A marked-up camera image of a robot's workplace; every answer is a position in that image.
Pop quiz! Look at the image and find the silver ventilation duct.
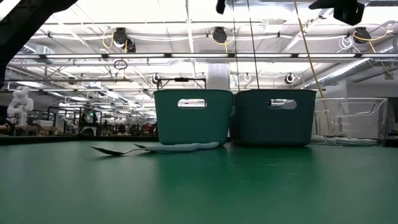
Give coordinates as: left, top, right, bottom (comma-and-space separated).
303, 39, 398, 90

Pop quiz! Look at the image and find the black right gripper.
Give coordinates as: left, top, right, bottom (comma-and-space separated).
308, 0, 365, 26

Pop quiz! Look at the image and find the dark grey-blue plastic bin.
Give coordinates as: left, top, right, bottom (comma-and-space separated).
231, 89, 317, 147

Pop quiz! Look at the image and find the black workstation frame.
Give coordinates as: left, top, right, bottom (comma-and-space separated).
46, 106, 103, 137

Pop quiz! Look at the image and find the black coiled cable loop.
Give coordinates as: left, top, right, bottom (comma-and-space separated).
113, 59, 129, 71

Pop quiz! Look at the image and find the thin black hanging cable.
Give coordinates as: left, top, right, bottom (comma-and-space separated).
231, 0, 241, 93
247, 0, 261, 93

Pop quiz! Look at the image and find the black aluminium table frame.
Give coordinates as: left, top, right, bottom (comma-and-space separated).
0, 135, 398, 149

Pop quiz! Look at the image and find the teal plastic bin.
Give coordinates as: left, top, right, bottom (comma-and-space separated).
154, 89, 234, 146

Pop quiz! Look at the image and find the grey overhead pipe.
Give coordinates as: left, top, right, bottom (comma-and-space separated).
0, 78, 134, 84

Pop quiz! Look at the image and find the long ceiling light rail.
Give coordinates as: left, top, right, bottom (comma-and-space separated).
12, 53, 398, 60

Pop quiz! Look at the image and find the clear plastic bin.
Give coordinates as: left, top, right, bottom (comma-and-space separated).
312, 98, 389, 146

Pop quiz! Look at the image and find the white humanoid robot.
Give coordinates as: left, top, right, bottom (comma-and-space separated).
6, 86, 34, 128

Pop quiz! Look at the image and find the yellow hanging rope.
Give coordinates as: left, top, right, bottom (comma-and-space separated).
293, 0, 329, 110

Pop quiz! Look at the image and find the black metal stand frame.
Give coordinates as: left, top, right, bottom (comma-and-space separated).
156, 77, 207, 92

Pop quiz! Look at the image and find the white round column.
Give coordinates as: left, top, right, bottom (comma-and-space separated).
206, 63, 231, 91

